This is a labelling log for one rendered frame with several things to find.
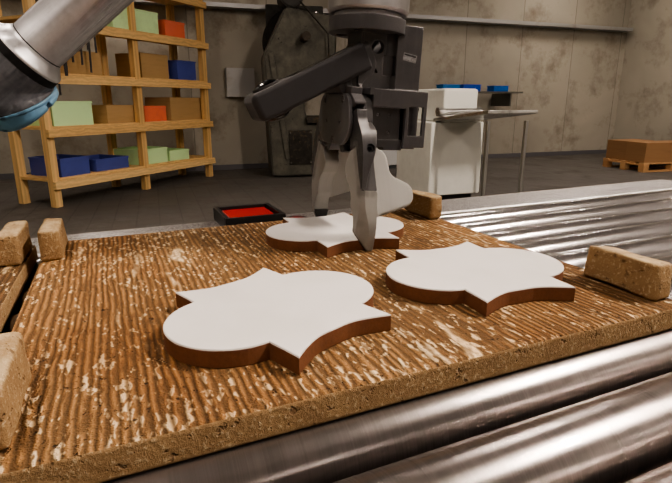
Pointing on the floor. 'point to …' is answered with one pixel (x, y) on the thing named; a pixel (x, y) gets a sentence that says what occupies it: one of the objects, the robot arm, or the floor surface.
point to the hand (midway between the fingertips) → (336, 231)
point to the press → (290, 157)
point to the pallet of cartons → (639, 154)
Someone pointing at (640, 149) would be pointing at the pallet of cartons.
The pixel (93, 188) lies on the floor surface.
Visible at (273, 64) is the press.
